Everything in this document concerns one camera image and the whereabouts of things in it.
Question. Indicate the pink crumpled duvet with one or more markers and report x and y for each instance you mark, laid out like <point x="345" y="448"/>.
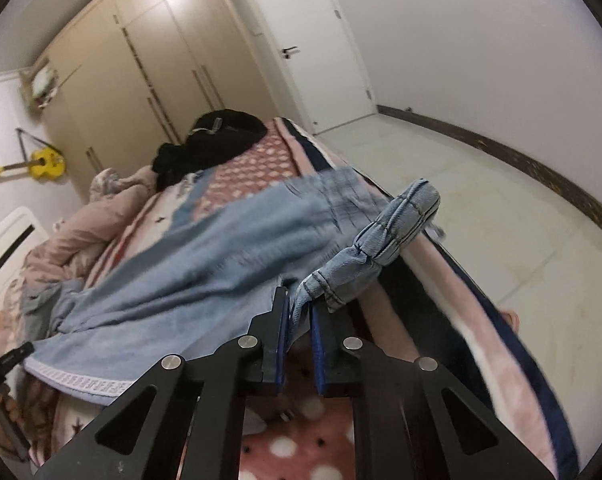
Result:
<point x="70" y="253"/>

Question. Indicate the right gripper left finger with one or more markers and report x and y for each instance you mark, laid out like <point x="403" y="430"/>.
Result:
<point x="182" y="418"/>

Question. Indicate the beige wardrobe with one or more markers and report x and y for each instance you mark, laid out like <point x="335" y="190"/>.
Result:
<point x="134" y="74"/>

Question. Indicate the light blue denim pants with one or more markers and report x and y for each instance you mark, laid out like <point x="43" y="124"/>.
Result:
<point x="325" y="237"/>

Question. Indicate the white headboard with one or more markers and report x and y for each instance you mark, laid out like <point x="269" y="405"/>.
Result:
<point x="20" y="231"/>

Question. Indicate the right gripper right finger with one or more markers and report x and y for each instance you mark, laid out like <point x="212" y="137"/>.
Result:
<point x="412" y="420"/>

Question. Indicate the black clothing pile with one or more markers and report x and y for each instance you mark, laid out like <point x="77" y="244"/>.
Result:
<point x="215" y="138"/>

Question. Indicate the white door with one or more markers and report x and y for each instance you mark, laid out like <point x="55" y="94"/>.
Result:
<point x="318" y="57"/>

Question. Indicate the yellow ukulele on wall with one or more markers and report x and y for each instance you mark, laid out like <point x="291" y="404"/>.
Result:
<point x="46" y="163"/>

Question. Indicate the grey cloth on bed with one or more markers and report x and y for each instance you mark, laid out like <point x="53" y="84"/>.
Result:
<point x="41" y="304"/>

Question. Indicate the item atop wardrobe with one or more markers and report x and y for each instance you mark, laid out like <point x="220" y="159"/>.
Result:
<point x="38" y="85"/>

